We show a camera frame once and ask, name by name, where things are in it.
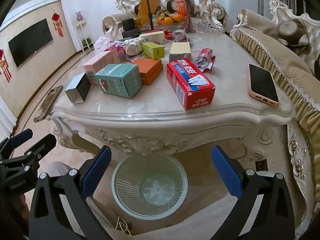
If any cream cardboard box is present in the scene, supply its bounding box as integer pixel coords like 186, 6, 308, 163
169, 42, 192, 63

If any clear glass ashtray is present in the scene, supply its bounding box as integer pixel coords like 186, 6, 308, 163
194, 21, 213, 33

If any ornate cream coffee table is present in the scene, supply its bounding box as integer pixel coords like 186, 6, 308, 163
51, 17, 297, 165

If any white plastic bag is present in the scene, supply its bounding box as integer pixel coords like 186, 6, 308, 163
94, 35, 113, 53

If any black phone tripod stand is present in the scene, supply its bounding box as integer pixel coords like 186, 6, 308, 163
136, 0, 155, 30

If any pale green mesh wastebasket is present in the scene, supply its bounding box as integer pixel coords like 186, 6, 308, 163
111, 153, 188, 217

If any black wall television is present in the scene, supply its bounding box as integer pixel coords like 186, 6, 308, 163
8, 18, 54, 68

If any glass fruit tray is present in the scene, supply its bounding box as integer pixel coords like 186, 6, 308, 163
155, 17, 190, 28

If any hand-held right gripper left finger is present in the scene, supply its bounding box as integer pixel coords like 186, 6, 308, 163
29, 145, 118, 240

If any green cardboard box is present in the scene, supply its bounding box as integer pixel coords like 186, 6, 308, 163
142, 42, 165, 59

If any red gift bag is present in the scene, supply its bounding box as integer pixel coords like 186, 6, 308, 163
172, 0, 188, 18

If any large red toothpaste box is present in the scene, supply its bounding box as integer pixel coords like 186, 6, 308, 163
166, 59, 216, 110

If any white side table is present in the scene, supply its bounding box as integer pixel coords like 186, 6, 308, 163
75, 19, 94, 53

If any smartphone with patterned case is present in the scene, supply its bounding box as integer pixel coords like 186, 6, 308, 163
34, 85, 64, 123

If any floral tissue pack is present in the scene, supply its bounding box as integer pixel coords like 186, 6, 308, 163
125, 41, 144, 55

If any teal cardboard box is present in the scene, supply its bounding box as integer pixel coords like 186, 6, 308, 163
94, 64, 143, 99

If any crumpled red toothpaste wrapper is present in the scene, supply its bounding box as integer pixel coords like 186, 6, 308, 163
194, 48, 216, 72

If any black flat box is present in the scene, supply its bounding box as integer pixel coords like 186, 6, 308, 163
121, 29, 140, 39

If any tall purple glass vase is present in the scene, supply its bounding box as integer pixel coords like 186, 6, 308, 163
184, 0, 197, 33

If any black round speaker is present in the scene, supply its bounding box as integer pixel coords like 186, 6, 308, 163
122, 18, 135, 32

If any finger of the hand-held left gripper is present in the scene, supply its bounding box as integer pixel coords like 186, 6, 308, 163
0, 129, 34, 156
0, 134, 57, 171

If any smartphone with pink case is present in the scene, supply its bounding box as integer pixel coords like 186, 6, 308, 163
248, 64, 280, 107

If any round brown and cream pillow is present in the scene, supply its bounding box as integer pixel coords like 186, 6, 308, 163
276, 20, 310, 47

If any cream paper bag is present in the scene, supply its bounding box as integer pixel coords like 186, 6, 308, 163
114, 205, 220, 240

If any yellow paper bag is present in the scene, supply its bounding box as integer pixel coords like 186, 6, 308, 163
137, 0, 162, 27

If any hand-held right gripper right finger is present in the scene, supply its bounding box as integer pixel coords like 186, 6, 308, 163
211, 145, 295, 240

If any pink cardboard box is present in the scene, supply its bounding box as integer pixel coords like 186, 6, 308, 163
82, 49, 120, 85

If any beige fringed sofa cover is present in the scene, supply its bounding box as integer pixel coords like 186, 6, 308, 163
230, 9, 320, 200

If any orange flat box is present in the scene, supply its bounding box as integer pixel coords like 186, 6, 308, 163
131, 58, 163, 86

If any dark box with silver end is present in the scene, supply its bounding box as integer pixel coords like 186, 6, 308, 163
65, 72, 92, 105

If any red hanging wall ornament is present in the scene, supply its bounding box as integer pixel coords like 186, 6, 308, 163
51, 10, 64, 38
0, 49, 12, 83

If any crumpled red and silver wrapper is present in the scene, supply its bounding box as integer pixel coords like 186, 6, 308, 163
172, 29, 188, 43

